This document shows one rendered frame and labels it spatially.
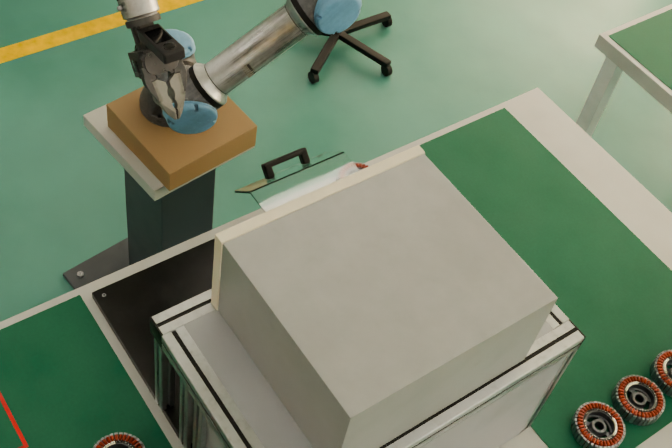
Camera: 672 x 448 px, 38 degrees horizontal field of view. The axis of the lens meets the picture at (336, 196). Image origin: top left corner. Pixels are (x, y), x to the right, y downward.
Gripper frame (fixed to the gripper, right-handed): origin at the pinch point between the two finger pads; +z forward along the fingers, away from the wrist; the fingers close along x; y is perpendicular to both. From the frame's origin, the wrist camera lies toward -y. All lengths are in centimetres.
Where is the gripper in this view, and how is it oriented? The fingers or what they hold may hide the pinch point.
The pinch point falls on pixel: (176, 113)
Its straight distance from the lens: 198.3
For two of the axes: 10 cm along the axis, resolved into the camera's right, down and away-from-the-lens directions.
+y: -5.2, -1.1, 8.5
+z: 2.6, 9.3, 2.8
